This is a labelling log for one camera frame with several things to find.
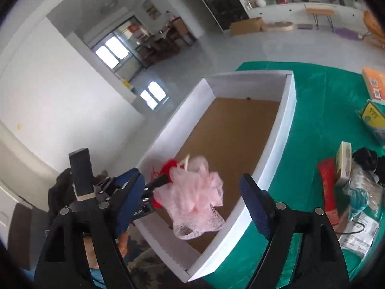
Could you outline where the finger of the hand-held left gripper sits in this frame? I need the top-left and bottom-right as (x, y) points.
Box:
(132, 174), (170, 217)

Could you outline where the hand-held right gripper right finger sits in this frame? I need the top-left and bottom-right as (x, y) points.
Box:
(240, 174), (351, 289)

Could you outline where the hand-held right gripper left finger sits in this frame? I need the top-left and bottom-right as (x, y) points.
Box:
(33, 170), (145, 289)

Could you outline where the red mesh bath loofah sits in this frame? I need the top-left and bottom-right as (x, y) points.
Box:
(149, 158), (181, 210)

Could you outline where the pink mesh bath loofah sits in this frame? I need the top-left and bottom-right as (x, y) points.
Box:
(153, 153), (226, 241)

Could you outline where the white cardboard box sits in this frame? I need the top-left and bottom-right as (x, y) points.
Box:
(132, 70), (297, 283)

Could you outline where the dark cloth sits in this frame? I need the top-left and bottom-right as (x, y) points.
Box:
(48, 169), (76, 217)

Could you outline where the patterned dark rug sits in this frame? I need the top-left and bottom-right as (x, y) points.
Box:
(125, 235), (188, 289)

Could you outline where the red packet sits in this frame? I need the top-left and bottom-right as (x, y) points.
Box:
(317, 157), (340, 226)

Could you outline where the white and yellow carton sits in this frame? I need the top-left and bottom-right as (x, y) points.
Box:
(335, 141), (352, 187)

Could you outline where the teal mesh loofah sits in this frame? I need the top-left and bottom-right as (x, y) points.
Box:
(343, 187), (370, 220)

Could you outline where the green satin tablecloth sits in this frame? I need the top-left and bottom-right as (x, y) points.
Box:
(205, 61), (385, 289)

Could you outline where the black mesh loofah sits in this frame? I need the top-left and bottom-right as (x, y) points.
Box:
(352, 147), (380, 184)

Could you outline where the window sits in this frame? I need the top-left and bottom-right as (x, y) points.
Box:
(92, 33), (130, 70)

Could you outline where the dining table with chairs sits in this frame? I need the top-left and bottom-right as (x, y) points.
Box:
(135, 18), (196, 67)

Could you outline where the yellow packet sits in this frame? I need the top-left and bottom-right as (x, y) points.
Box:
(356, 100), (385, 140)

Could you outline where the orange book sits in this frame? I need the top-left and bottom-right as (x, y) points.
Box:
(362, 66), (385, 104)

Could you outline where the brown cardboard box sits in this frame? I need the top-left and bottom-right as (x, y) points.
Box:
(230, 17), (265, 36)

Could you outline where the beige cat scratcher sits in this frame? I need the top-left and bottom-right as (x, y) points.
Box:
(262, 21), (294, 32)

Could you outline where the purple floor mat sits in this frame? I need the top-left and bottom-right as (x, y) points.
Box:
(334, 28), (361, 40)

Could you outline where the white television cabinet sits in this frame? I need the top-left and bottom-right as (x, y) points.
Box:
(247, 0), (370, 31)

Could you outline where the wooden stool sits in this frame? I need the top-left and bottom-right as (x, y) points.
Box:
(305, 4), (336, 32)

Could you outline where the orange lounge chair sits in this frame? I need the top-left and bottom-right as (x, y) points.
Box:
(362, 10), (385, 49)

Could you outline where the black cable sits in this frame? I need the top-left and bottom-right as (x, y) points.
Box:
(335, 221), (366, 236)

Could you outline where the framed wall picture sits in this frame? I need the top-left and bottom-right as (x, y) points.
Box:
(142, 0), (160, 20)

